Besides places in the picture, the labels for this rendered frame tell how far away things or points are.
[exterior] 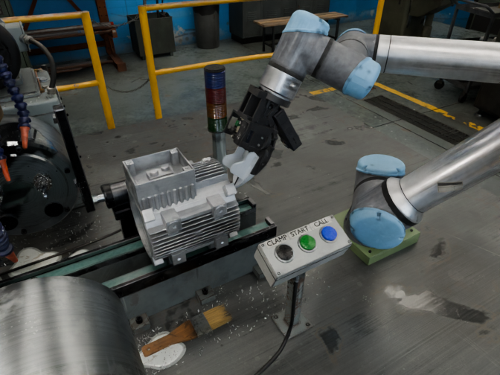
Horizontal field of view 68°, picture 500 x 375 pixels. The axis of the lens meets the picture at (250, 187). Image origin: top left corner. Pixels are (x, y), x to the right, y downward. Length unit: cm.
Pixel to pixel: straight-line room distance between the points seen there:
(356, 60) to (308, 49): 9
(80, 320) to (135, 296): 35
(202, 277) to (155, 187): 28
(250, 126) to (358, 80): 21
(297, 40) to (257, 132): 18
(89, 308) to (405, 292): 74
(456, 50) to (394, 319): 59
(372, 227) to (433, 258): 33
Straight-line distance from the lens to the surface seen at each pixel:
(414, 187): 83
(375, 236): 87
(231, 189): 79
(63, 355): 50
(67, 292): 56
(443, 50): 86
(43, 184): 95
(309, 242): 69
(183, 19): 613
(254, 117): 73
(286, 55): 72
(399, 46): 85
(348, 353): 89
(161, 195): 75
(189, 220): 77
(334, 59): 72
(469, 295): 109
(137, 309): 91
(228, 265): 93
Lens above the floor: 155
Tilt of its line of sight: 36 degrees down
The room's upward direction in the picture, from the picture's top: straight up
